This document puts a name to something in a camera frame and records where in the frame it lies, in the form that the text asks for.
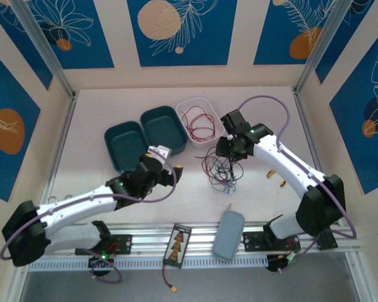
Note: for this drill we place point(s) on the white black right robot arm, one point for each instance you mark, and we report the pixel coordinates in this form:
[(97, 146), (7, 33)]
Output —
[(286, 160)]

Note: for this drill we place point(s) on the black controller board green light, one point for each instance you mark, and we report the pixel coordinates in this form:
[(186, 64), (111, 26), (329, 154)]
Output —
[(96, 261), (274, 265)]

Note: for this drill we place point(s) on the aluminium mounting rail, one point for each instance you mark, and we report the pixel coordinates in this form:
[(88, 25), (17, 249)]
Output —
[(151, 234)]

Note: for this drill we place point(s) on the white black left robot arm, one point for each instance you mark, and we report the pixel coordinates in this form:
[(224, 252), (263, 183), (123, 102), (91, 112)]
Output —
[(75, 204)]

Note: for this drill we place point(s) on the aluminium side rail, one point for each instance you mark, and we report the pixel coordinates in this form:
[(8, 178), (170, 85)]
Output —
[(66, 126), (305, 126)]

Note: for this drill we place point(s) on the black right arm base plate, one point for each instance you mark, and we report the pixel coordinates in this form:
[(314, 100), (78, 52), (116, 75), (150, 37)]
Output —
[(255, 242)]

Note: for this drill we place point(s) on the grey blue zip pouch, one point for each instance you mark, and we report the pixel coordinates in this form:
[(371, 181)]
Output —
[(228, 236)]

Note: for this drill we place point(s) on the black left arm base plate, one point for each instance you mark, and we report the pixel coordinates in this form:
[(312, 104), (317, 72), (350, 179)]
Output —
[(124, 243)]

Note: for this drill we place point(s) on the white plastic bin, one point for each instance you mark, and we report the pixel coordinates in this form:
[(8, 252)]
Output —
[(208, 141)]

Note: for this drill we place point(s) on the teal plastic bin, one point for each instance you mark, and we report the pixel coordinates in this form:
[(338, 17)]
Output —
[(123, 144), (163, 129)]

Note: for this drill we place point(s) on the aluminium frame post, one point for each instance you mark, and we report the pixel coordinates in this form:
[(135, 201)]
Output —
[(326, 47), (45, 47)]

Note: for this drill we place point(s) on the black connector board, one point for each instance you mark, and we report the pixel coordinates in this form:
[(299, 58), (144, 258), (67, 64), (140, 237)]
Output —
[(176, 245)]

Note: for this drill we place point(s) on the yellow black pliers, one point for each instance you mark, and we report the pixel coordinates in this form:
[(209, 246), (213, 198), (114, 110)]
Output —
[(271, 173)]

